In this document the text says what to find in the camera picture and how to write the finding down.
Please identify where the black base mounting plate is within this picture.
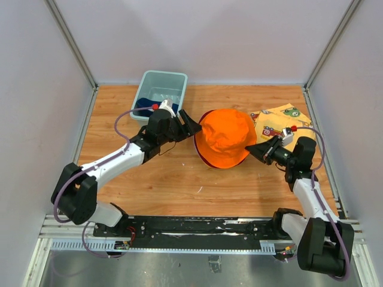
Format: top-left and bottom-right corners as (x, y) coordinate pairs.
(93, 216), (291, 250)

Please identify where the grey slotted cable duct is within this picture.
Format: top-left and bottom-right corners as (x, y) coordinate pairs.
(50, 239), (276, 255)

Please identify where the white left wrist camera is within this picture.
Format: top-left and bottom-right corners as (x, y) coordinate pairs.
(151, 99), (176, 117)

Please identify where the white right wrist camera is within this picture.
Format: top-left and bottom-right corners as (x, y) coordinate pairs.
(281, 126), (297, 146)

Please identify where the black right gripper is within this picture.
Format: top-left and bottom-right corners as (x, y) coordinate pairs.
(245, 135), (296, 167)

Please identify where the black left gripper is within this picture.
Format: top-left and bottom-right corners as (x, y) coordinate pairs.
(159, 109), (203, 145)

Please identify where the orange bucket hat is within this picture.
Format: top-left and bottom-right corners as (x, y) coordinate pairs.
(194, 109), (257, 169)

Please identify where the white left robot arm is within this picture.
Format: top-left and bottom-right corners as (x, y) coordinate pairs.
(51, 108), (202, 237)

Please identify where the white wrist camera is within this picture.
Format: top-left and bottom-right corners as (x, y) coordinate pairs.
(281, 126), (297, 146)
(151, 99), (176, 117)

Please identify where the red bucket hat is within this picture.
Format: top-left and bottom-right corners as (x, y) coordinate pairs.
(193, 140), (215, 169)

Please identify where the light teal plastic bin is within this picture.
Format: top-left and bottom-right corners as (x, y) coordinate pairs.
(132, 70), (188, 114)

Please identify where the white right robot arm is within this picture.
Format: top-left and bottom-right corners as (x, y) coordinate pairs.
(246, 136), (354, 281)

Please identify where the dark maroon bucket hat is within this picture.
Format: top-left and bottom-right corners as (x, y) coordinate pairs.
(198, 111), (211, 125)

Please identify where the blue bucket hat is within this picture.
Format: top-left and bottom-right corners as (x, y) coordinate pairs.
(136, 97), (179, 117)

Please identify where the yellow cartoon print cloth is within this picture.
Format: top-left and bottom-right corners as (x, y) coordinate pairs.
(250, 103), (313, 144)

